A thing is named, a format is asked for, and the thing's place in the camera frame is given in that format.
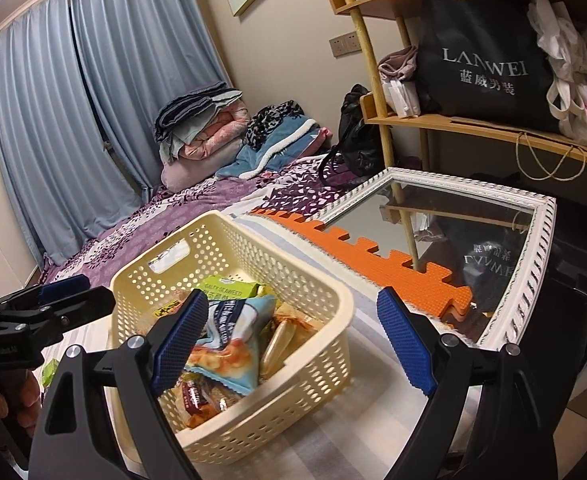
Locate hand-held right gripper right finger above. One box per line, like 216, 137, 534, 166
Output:
376, 286, 559, 480

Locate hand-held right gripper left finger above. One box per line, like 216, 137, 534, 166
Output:
28, 287, 210, 480

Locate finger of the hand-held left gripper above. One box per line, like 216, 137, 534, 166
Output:
4, 287, 117, 346
0, 274, 90, 317

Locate light blue snack bag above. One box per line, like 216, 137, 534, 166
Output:
184, 295, 278, 392

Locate orange brown pastry packet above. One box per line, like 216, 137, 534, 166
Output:
180, 372, 235, 429

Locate green seaweed packet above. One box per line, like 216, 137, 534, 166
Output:
200, 275, 274, 302

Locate cream perforated plastic basket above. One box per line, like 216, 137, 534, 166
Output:
110, 210, 357, 466

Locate pale yellow snack packet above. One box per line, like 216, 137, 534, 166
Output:
258, 322, 295, 377

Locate person's left hand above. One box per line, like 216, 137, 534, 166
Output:
4, 373, 42, 429

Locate orange foam puzzle mat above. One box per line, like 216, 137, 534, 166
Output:
248, 209, 473, 322

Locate white framed mirror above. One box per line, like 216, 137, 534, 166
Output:
246, 166, 558, 352

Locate blue white striped sheet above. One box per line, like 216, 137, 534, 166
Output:
38, 237, 474, 480

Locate purple floral bedsheet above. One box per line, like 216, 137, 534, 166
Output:
38, 152, 391, 287

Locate blue grey curtain panel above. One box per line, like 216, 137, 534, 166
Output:
68, 0, 235, 202
0, 0, 147, 267

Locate lilac folded quilt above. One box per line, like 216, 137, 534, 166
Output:
161, 142, 250, 194

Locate light green folded blanket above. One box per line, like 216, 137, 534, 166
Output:
158, 124, 195, 162

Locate black leather bag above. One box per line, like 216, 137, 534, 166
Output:
318, 84, 390, 182

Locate pink folded quilt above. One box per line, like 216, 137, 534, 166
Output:
174, 110, 252, 162

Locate blue fleece blanket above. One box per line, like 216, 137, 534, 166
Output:
216, 115, 334, 182

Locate dark grey folded blanket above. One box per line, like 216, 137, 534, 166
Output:
154, 81, 244, 142

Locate wooden shelf rack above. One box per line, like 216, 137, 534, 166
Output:
327, 0, 587, 272

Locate leopard print cloth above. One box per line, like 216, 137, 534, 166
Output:
244, 101, 305, 151

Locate pink folded clothes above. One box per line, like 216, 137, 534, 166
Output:
377, 46, 419, 82

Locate black printed tote bag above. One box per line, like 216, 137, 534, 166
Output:
416, 0, 563, 134

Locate white plastic bags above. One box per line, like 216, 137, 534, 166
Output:
527, 0, 587, 147

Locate rope handle paper bag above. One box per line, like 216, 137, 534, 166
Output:
516, 131, 587, 182

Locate beige wall socket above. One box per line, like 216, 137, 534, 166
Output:
329, 31, 362, 57

